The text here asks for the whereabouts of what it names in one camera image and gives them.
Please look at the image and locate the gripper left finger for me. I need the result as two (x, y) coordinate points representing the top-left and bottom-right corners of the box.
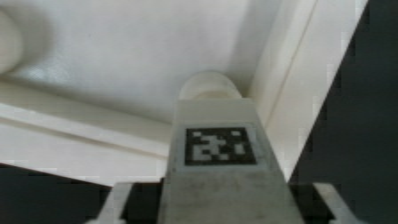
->
(85, 182), (162, 224)

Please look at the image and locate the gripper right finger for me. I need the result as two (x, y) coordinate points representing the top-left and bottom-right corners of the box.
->
(289, 183), (362, 224)

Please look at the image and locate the white table leg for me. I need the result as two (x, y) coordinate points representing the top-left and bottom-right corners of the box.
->
(158, 72), (304, 224)

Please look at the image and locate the white square tabletop part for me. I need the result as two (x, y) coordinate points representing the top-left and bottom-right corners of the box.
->
(0, 0), (369, 185)

